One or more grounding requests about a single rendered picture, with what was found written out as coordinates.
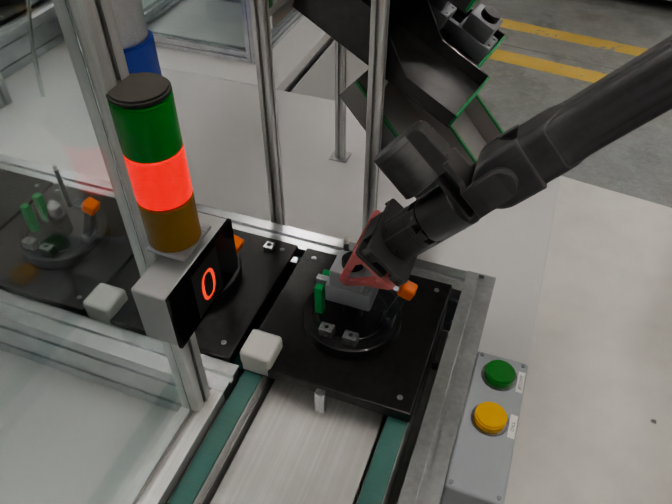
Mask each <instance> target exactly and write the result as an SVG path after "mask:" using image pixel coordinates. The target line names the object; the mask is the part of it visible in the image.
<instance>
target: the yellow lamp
mask: <svg viewBox="0 0 672 504"><path fill-rule="evenodd" d="M137 205H138V208H139V212H140V215H141V219H142V222H143V225H144V229H145V232H146V236H147V239H148V242H149V244H150V246H151V247H152V248H154V249H155V250H158V251H160V252H167V253H173V252H179V251H183V250H185V249H187V248H189V247H191V246H192V245H194V244H195V243H196V242H197V241H198V240H199V238H200V236H201V227H200V222H199V217H198V212H197V207H196V202H195V198H194V193H193V192H192V195H191V197H190V198H189V199H188V200H187V201H186V202H185V203H184V204H182V205H181V206H179V207H177V208H174V209H171V210H166V211H153V210H148V209H145V208H143V207H141V206H140V205H139V204H138V203H137Z"/></svg>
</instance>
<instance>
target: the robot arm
mask: <svg viewBox="0 0 672 504"><path fill-rule="evenodd" d="M671 109H672V35H670V36H669V37H667V38H666V39H664V40H662V41H661V42H659V43H658V44H656V45H654V46H653V47H651V48H649V49H648V50H646V51H645V52H643V53H641V54H640V55H638V56H637V57H635V58H633V59H632V60H630V61H628V62H627V63H625V64H624V65H622V66H620V67H619V68H617V69H616V70H614V71H612V72H611V73H609V74H607V75H606V76H604V77H603V78H601V79H599V80H598V81H596V82H595V83H593V84H591V85H590V86H588V87H586V88H585V89H583V90H582V91H580V92H578V93H577V94H575V95H574V96H572V97H570V98H569V99H567V100H565V101H564V102H562V103H560V104H558V105H555V106H553V107H550V108H548V109H546V110H544V111H542V112H541V113H539V114H537V115H536V116H534V117H532V118H531V119H529V120H528V121H526V122H524V123H523V124H521V125H520V124H519V123H518V124H517V125H515V126H514V127H512V128H510V129H509V130H507V131H506V132H504V133H502V134H501V135H499V136H498V137H496V138H494V139H493V140H491V141H490V142H488V143H487V144H486V145H485V146H484V147H483V149H482V150H481V152H480V155H479V158H478V161H476V162H475V163H473V164H472V165H471V166H470V165H469V164H468V163H467V162H466V161H465V160H464V158H463V157H462V156H461V155H460V154H459V152H458V151H457V150H456V149H455V148H454V147H453V148H452V147H451V146H450V145H449V144H448V143H447V142H446V141H445V140H444V139H443V138H442V137H441V136H440V135H439V134H438V133H437V132H436V131H435V130H434V129H433V128H432V126H430V125H429V124H428V123H427V122H425V121H418V122H416V123H415V124H414V125H412V126H411V127H410V128H408V129H407V130H405V131H404V132H402V133H401V134H400V135H399V136H397V137H396V138H395V139H394V140H393V141H391V142H390V143H389V144H388V145H386V146H385V148H384V149H383V150H382V151H381V152H380V153H379V154H378V155H377V156H376V157H375V158H374V159H373V162H374V163H375V164H376V165H377V166H378V167H379V168H380V170H381V171H382V172H383V173H384V174H385V175H386V177H387V178H388V179H389V180H390V181H391V182H392V184H393V185H394V186H395V187H396V188H397V189H398V191H399V192H400V193H401V194H402V195H403V196H404V198H405V199H406V200H408V199H410V198H412V197H414V196H415V198H418V197H420V196H422V195H423V196H422V197H420V198H419V199H417V200H416V201H414V202H413V203H411V204H410V205H408V206H406V207H405V208H403V207H402V206H401V205H400V204H399V203H398V202H397V201H396V200H395V199H393V198H392V199H391V200H389V201H388V202H386V203H385V205H386V207H385V209H384V211H383V212H380V211H379V210H375V211H373V213H372V215H371V217H370V219H369V221H368V223H367V224H366V226H365V228H364V230H363V232H362V234H361V236H360V237H359V239H358V241H357V243H356V245H355V247H354V249H353V250H352V251H353V253H352V255H351V257H350V258H349V260H348V262H347V264H346V266H345V267H344V269H343V271H342V273H341V275H340V277H339V280H340V281H341V282H342V283H343V284H344V285H345V286H368V287H373V288H379V289H384V290H391V289H393V288H394V287H395V285H396V286H398V287H399V286H401V285H403V284H405V283H407V282H408V279H409V277H410V274H411V271H412V269H413V266H414V264H415V261H416V258H417V256H418V255H420V254H422V253H423V252H425V251H427V250H429V249H430V248H432V247H434V246H436V245H438V244H439V243H441V242H443V241H445V240H446V239H448V238H450V237H452V236H454V235H455V234H457V233H459V232H461V231H463V230H464V229H466V228H468V227H470V226H471V225H473V224H475V223H477V222H478V221H479V220H480V218H482V217H484V216H485V215H487V214H488V213H490V212H491V211H493V210H495V209H506V208H510V207H513V206H515V205H517V204H519V203H520V202H522V201H524V200H526V199H528V198H530V197H531V196H533V195H535V194H537V193H539V192H540V191H542V190H544V189H546V188H547V183H549V182H550V181H552V180H554V179H556V178H558V177H559V176H561V175H563V174H565V173H567V172H568V171H570V170H571V169H573V168H575V167H576V166H578V165H579V164H580V163H581V162H582V161H583V160H584V159H586V158H587V157H589V156H590V155H592V154H594V153H595V152H597V151H599V150H600V149H602V148H604V147H605V146H607V145H609V144H610V143H612V142H614V141H616V140H617V139H619V138H621V137H623V136H625V135H626V134H628V133H630V132H632V131H634V130H635V129H637V128H639V127H641V126H643V125H644V124H646V123H648V122H650V121H651V120H653V119H655V118H657V117H659V116H660V115H662V114H664V113H666V112H668V111H669V110H671ZM438 185H439V186H438ZM436 186H437V187H436ZM434 187H436V188H434ZM433 188H434V189H433ZM431 189H433V190H431ZM430 190H431V191H430ZM428 191H430V192H428ZM427 192H428V193H427ZM425 193H427V194H425ZM424 194H425V195H424ZM360 264H362V265H363V266H364V267H366V268H367V269H368V270H369V271H370V272H371V273H372V274H373V275H374V276H369V277H359V278H350V277H349V275H350V273H351V272H352V270H353V268H354V267H355V265H360Z"/></svg>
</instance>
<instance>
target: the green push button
mask: <svg viewBox="0 0 672 504"><path fill-rule="evenodd" d="M484 375H485V378H486V380H487V381H488V382H489V383H490V384H491V385H493V386H495V387H498V388H507V387H509V386H511V385H512V384H513V382H514V380H515V377H516V372H515V370H514V368H513V367H512V365H510V364H509V363H508V362H506V361H503V360H493V361H490V362H489V363H488V364H487V365H486V368H485V371H484Z"/></svg>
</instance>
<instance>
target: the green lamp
mask: <svg viewBox="0 0 672 504"><path fill-rule="evenodd" d="M107 101H108V100H107ZM108 105H109V108H110V112H111V115H112V119H113V122H114V126H115V129H116V133H117V136H118V139H119V143H120V146H121V150H122V153H123V155H124V156H125V157H126V158H127V159H129V160H131V161H134V162H137V163H146V164H149V163H157V162H161V161H164V160H167V159H169V158H171V157H173V156H174V155H176V154H177V153H178V152H179V151H180V150H181V148H182V146H183V139H182V134H181V129H180V124H179V119H178V115H177V110H176V105H175V100H174V95H173V91H171V93H170V94H169V95H168V96H167V97H166V99H164V100H163V101H161V102H160V103H158V104H155V105H153V106H149V107H145V108H139V109H127V108H121V107H118V106H116V105H114V104H112V103H110V102H109V101H108Z"/></svg>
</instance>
